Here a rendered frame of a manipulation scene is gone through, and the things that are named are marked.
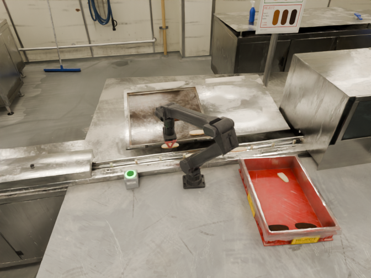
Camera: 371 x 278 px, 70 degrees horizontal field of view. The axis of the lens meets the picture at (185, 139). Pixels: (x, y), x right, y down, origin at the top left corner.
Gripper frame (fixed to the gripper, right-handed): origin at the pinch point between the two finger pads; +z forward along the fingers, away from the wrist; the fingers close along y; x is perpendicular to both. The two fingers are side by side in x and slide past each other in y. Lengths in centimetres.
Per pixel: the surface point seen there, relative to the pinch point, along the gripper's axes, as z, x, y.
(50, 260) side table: 12, -59, 50
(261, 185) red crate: 10, 46, 30
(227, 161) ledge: 7.9, 31.6, 11.2
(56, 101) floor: 106, -126, -229
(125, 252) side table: 11, -28, 53
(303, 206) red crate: 9, 60, 47
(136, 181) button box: 7.1, -20.6, 17.7
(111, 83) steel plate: 18, -36, -107
